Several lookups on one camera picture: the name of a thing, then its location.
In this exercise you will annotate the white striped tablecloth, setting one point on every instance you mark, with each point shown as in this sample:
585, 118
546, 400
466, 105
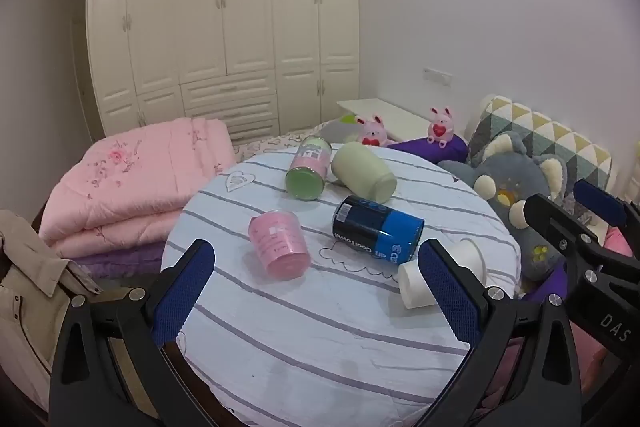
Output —
300, 332

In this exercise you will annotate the beige jacket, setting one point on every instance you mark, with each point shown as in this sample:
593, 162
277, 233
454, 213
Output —
25, 307

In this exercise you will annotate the white cup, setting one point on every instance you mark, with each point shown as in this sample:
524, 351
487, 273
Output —
412, 282

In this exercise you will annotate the blue and black cup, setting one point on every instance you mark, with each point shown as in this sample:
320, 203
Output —
375, 227

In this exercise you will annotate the floral bed sheet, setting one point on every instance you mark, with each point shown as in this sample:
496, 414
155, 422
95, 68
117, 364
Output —
265, 144

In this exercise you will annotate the pink bunny plush toy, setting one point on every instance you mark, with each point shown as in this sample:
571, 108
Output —
440, 128
372, 133

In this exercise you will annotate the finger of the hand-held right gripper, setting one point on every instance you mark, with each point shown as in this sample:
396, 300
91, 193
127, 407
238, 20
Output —
600, 199
560, 227

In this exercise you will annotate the pink cloth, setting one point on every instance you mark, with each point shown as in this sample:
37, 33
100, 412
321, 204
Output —
587, 347

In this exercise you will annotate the purple pillow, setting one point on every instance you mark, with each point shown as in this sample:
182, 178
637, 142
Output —
442, 153

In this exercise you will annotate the cream wardrobe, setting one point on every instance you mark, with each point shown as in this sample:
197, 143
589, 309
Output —
200, 32

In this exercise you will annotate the pink folded quilt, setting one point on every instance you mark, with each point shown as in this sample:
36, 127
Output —
125, 187

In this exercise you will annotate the pink plastic cup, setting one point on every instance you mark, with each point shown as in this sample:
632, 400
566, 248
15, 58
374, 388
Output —
277, 242

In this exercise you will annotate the pale green cup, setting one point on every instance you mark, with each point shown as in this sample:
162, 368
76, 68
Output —
360, 172

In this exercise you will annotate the purple blanket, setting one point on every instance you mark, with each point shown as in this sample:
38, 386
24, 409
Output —
115, 264

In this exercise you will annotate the white bedside table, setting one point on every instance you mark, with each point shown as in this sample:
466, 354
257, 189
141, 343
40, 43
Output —
390, 114

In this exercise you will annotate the green and pink cup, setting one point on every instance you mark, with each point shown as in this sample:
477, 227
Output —
307, 169

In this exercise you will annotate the purple cushion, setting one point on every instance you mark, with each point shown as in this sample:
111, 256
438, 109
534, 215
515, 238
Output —
550, 287

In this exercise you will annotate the grey plush toy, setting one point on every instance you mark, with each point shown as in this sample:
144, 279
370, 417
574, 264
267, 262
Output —
505, 177

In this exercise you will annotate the triangle patterned cushion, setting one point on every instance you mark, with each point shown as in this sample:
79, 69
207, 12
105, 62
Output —
550, 132

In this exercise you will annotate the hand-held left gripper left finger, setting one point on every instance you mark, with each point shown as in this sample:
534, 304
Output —
187, 287

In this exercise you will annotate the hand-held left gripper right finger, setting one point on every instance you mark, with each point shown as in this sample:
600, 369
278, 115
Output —
450, 292

